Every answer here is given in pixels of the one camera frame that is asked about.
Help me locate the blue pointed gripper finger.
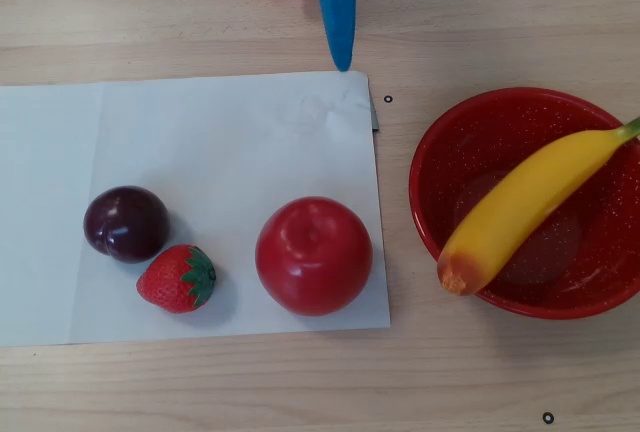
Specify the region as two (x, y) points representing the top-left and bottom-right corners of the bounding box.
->
(299, 0), (364, 74)

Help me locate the yellow plastic banana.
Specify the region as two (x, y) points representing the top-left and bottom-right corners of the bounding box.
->
(436, 116), (640, 297)

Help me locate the red speckled enamel bowl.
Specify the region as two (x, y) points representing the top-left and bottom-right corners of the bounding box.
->
(408, 86), (640, 321)

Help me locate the red plastic apple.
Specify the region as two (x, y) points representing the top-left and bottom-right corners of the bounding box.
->
(254, 195), (374, 317)

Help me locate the dark purple plastic plum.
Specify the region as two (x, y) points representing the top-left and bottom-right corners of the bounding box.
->
(82, 185), (171, 264)

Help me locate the red plastic strawberry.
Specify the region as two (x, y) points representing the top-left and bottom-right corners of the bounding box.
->
(136, 244), (218, 314)

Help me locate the white paper sheet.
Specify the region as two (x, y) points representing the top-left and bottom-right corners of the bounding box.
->
(0, 70), (392, 348)

